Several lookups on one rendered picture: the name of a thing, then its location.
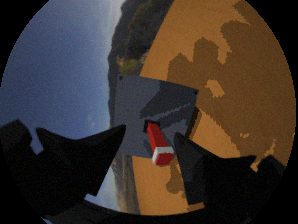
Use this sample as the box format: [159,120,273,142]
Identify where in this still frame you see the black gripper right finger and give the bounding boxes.
[173,132,257,205]

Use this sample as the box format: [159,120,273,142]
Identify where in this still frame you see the red peg with white end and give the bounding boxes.
[146,121,174,165]

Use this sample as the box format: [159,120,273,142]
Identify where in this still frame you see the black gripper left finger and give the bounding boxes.
[35,124,125,197]

